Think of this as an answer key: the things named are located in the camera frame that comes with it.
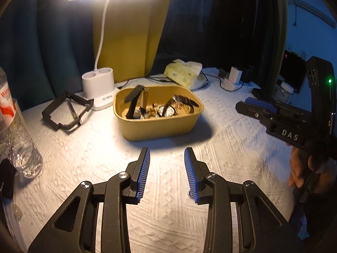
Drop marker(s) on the dark face wristwatch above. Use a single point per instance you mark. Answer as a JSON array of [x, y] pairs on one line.
[[168, 110]]

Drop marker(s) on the clear plastic water bottle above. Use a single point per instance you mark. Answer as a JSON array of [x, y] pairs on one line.
[[18, 142]]

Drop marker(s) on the black power adapter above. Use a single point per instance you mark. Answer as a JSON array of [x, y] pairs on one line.
[[247, 75]]

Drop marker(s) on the yellow tissue pack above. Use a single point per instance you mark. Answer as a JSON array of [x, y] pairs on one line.
[[181, 72]]

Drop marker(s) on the person's right hand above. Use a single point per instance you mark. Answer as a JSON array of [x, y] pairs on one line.
[[298, 168]]

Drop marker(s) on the white power strip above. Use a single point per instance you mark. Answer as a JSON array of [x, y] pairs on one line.
[[230, 85]]

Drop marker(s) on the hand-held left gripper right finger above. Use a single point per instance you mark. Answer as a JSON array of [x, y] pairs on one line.
[[191, 175]]

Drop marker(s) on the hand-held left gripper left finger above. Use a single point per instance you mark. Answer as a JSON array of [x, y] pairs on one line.
[[142, 175]]

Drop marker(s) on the black plastic frame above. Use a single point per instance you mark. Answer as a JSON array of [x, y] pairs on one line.
[[45, 115]]

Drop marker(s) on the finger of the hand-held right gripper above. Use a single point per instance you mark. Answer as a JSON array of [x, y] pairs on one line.
[[260, 104], [252, 112]]

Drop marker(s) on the blue curtain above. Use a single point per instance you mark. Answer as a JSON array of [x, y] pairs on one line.
[[52, 44]]

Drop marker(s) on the dark pen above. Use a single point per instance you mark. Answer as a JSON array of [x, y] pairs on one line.
[[73, 112]]

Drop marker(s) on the white textured tablecloth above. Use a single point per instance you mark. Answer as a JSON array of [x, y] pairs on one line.
[[168, 216]]

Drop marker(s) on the clear jar with white lid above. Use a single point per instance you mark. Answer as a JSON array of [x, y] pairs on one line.
[[284, 92]]

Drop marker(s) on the dark curtain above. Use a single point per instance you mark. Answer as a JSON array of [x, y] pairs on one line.
[[223, 26]]

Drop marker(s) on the yellow storage box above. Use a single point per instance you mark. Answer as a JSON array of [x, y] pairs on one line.
[[158, 129]]

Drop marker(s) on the yellow curtain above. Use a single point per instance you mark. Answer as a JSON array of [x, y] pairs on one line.
[[126, 31]]

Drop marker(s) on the white desk lamp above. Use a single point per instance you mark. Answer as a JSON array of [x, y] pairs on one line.
[[97, 84]]

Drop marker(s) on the dark monitor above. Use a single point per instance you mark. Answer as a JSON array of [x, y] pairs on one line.
[[292, 69]]

